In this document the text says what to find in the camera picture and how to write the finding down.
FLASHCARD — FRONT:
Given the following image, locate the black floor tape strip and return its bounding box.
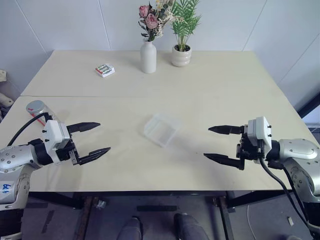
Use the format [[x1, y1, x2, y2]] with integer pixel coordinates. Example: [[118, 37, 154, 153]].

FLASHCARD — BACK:
[[42, 209, 55, 232]]

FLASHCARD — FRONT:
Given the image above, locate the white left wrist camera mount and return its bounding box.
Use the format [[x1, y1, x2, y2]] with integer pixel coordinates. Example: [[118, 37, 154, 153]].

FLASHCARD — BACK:
[[41, 119, 73, 166]]

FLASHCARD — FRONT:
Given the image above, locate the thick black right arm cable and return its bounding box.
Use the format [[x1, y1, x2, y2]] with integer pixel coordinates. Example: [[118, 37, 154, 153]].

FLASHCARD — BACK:
[[258, 153, 316, 240]]

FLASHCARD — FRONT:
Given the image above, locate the white floor cable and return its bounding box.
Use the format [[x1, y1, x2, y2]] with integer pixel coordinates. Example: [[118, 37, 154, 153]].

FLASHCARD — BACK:
[[246, 203, 253, 232]]

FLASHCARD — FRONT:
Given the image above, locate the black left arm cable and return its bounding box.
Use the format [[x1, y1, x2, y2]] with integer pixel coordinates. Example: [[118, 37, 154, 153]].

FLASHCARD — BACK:
[[6, 112, 52, 147]]

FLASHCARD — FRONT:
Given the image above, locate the grey plastic jar lid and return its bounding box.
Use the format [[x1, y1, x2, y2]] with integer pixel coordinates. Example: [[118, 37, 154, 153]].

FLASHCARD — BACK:
[[25, 100, 46, 117]]

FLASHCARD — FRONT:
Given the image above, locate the beige rounded clutter item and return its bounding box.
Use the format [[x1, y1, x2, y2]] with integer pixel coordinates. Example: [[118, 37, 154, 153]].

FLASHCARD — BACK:
[[0, 92, 14, 107]]

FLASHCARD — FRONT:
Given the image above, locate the rusty metal bar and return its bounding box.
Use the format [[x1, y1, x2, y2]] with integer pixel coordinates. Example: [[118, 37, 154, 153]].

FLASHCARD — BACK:
[[76, 196, 100, 240], [213, 196, 237, 240]]

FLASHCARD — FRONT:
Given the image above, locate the white ceramic vase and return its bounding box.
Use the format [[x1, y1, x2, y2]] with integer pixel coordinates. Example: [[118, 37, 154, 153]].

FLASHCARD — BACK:
[[139, 39, 158, 74]]

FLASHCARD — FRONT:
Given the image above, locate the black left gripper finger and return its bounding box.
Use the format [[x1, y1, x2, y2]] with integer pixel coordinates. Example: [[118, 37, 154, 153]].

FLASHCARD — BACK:
[[78, 146, 112, 166], [66, 121, 101, 134]]

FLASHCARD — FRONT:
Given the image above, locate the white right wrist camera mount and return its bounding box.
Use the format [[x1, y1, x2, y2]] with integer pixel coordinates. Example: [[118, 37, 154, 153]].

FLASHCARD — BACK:
[[247, 116, 273, 151]]

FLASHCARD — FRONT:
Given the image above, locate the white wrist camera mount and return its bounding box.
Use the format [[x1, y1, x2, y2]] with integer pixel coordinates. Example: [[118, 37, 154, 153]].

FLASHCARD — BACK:
[[41, 119, 73, 166], [247, 116, 273, 151]]

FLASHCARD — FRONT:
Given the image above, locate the black slanted metal bar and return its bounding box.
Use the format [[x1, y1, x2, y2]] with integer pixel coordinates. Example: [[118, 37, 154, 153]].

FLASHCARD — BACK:
[[297, 96, 320, 118]]

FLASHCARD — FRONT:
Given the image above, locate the dried pink flower bouquet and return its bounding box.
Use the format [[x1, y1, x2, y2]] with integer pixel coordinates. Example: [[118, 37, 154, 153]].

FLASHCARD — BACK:
[[138, 0, 176, 43]]

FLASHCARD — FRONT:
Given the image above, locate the pack of green batteries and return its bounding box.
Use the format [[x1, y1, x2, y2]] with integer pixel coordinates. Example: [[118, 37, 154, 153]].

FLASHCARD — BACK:
[[94, 63, 116, 79]]

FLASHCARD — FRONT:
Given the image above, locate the black metal table frame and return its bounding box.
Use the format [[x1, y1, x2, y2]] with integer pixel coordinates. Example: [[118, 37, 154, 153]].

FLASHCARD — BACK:
[[23, 191, 298, 240]]

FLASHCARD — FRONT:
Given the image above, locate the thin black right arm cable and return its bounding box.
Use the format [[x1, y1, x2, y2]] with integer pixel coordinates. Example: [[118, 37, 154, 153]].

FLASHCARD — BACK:
[[282, 166, 313, 226]]

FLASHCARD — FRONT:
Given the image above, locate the white ribbed plant pot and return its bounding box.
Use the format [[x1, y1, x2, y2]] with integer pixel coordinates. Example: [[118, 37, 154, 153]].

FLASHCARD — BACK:
[[171, 44, 193, 68]]

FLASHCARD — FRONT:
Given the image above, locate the green palm plant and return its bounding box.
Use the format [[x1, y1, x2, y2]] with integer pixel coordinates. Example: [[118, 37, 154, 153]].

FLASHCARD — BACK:
[[170, 0, 202, 52]]

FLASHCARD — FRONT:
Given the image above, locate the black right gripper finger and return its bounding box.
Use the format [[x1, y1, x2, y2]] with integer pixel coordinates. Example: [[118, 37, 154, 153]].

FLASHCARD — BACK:
[[203, 152, 241, 169], [208, 124, 245, 136]]

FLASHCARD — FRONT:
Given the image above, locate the clear plastic box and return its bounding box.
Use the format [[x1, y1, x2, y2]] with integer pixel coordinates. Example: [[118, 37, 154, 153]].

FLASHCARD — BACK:
[[143, 112, 181, 148]]

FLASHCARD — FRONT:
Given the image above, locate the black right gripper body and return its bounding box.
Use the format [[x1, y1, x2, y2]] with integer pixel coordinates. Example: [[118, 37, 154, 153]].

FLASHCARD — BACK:
[[236, 124, 266, 171]]

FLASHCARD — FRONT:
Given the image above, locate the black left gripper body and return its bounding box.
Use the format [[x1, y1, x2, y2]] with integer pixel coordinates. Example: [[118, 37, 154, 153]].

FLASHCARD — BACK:
[[55, 124, 83, 167]]

